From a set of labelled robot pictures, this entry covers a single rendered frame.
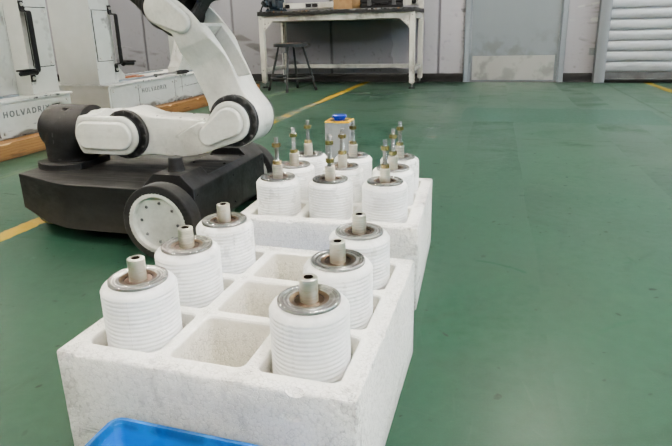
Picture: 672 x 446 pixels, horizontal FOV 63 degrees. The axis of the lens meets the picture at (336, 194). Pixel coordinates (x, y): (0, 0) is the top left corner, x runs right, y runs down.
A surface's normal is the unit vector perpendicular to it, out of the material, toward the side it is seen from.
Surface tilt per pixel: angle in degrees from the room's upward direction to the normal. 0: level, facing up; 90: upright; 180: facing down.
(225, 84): 90
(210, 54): 114
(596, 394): 0
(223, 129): 90
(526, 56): 90
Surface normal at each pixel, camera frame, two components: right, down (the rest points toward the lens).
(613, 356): -0.02, -0.96
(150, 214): -0.27, 0.28
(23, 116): 0.96, 0.05
